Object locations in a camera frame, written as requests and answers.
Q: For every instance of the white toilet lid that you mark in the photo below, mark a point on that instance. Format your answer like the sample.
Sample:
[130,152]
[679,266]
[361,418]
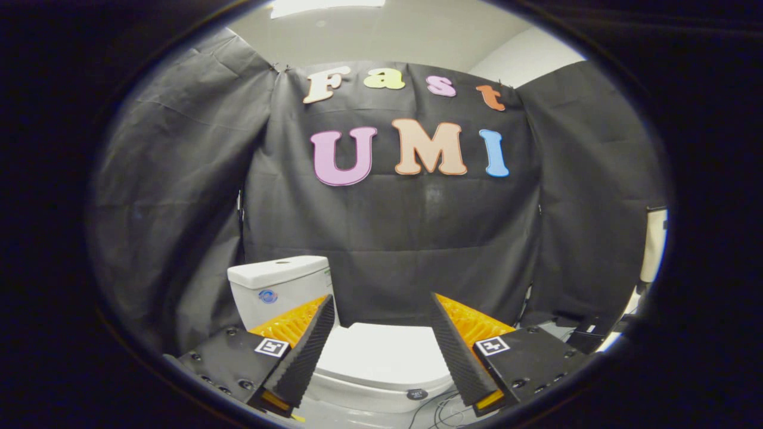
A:
[381,351]

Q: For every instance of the ceiling light panel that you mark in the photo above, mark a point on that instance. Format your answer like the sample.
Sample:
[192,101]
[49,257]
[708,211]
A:
[328,6]

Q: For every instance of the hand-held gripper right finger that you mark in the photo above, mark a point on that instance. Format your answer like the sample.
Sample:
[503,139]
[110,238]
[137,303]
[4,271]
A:
[458,357]

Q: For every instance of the black backdrop cloth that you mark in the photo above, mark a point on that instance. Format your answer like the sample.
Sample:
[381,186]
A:
[417,226]

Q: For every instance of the white ceramic toilet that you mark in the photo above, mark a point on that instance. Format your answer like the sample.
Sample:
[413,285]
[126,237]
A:
[280,280]

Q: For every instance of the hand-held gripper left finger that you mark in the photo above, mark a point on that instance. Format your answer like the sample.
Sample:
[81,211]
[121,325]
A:
[307,354]

